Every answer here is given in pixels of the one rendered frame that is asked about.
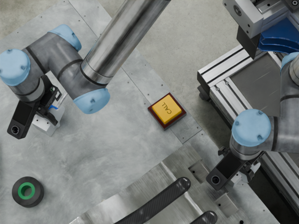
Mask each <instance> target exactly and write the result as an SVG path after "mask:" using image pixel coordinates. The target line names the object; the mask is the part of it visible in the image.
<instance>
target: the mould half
mask: <svg viewBox="0 0 299 224"><path fill-rule="evenodd" d="M201 159H202V158H201V156H200V155H199V154H198V153H197V152H196V150H195V149H194V148H193V146H192V145H191V144H190V143H189V142H187V143H185V144H184V145H183V146H181V147H180V148H179V149H177V150H176V151H175V152H173V153H172V154H170V155H169V156H168V157H166V158H165V159H164V160H162V161H161V162H160V163H159V164H157V165H156V166H155V167H153V168H152V169H151V170H149V171H148V172H147V173H145V174H144V175H143V176H141V177H140V178H139V179H137V180H136V181H135V182H133V183H132V184H131V185H129V186H128V187H126V188H125V189H123V190H122V191H120V192H119V193H117V194H115V195H114V196H112V197H110V198H108V199H106V200H104V201H103V202H101V203H99V204H98V205H96V206H94V207H92V208H91V209H89V210H88V211H86V212H84V213H83V214H82V215H80V216H79V217H77V218H76V219H75V220H74V221H72V222H71V223H70V224H114V223H116V222H117V221H119V220H121V219H122V218H124V217H126V216H127V215H129V214H130V213H132V212H134V211H135V210H137V209H139V208H140V207H141V206H143V205H144V204H146V203H147V202H148V201H150V200H151V199H152V198H154V197H155V196H156V195H157V194H159V193H160V192H161V191H163V190H164V189H165V188H167V187H168V186H169V185H171V184H172V183H173V182H174V181H176V180H177V179H178V178H181V177H186V178H188V179H189V180H190V182H191V186H190V188H189V189H188V191H186V192H185V193H184V194H183V195H181V196H180V197H179V198H177V199H176V200H175V201H174V202H172V203H171V204H170V205H168V206H167V207H166V208H164V209H163V210H162V211H160V212H159V213H158V214H156V215H155V216H154V217H152V218H151V219H150V220H148V221H147V222H145V223H144V224H190V223H191V222H192V221H194V220H195V219H196V218H198V217H199V216H201V215H202V214H203V213H204V212H207V211H213V212H215V213H216V215H217V222H216V223H215V224H239V222H240V221H241V220H243V224H251V222H252V220H251V219H250V218H249V216H248V215H247V214H246V213H245V212H244V210H243V209H242V208H241V207H239V210H238V211H236V212H235V213H234V214H232V215H231V216H230V217H228V218H226V216H225V215H224V214H223V212H222V211H221V210H220V209H219V207H218V206H217V205H216V203H215V202H214V201H215V200H217V199H218V198H219V197H221V196H222V195H223V194H224V193H228V190H227V189H226V188H225V187H224V188H223V189H221V190H218V191H216V190H215V189H214V188H213V187H212V186H211V185H210V184H209V183H208V182H207V181H204V182H203V183H202V184H200V183H199V182H198V181H197V179H196V178H195V177H194V176H193V174H192V173H191V172H190V170H189V169H188V168H189V167H190V166H191V165H193V164H194V163H196V162H197V161H198V160H201Z"/></svg>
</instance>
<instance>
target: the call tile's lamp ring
mask: <svg viewBox="0 0 299 224"><path fill-rule="evenodd" d="M167 95H170V96H171V98H172V99H173V100H174V101H175V103H176V104H177V105H178V106H179V108H180V109H181V110H182V112H183V113H181V114H180V115H178V116H177V117H176V118H174V119H173V120H171V121H170V122H169V123H167V124H166V125H164V124H163V123H162V122H161V120H160V119H159V118H158V117H157V115H156V114H155V113H154V111H153V110H152V109H151V108H152V106H154V105H155V104H156V103H157V102H159V101H160V100H162V99H163V98H165V97H166V96H167ZM157 102H155V103H154V104H152V105H151V106H149V107H148V109H149V110H150V111H151V113H152V114H153V115H154V117H155V118H156V119H157V120H158V122H159V123H160V124H161V126H162V127H163V128H166V127H167V126H169V125H170V124H172V123H173V122H174V121H176V120H177V119H178V118H180V117H181V116H182V115H184V114H185V113H186V112H185V110H184V109H183V108H182V107H181V105H180V104H179V103H178V102H177V101H176V99H175V98H174V97H173V96H172V94H171V93H170V92H169V93H168V94H166V95H165V96H164V97H162V98H161V99H159V100H158V101H157Z"/></svg>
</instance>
